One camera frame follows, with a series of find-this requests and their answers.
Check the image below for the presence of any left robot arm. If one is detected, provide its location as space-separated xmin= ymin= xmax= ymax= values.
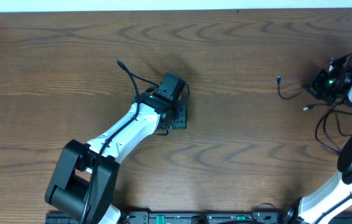
xmin=45 ymin=73 xmax=190 ymax=223

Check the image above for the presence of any black USB cable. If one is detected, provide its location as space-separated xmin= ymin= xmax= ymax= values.
xmin=276 ymin=75 xmax=352 ymax=138
xmin=314 ymin=105 xmax=352 ymax=156

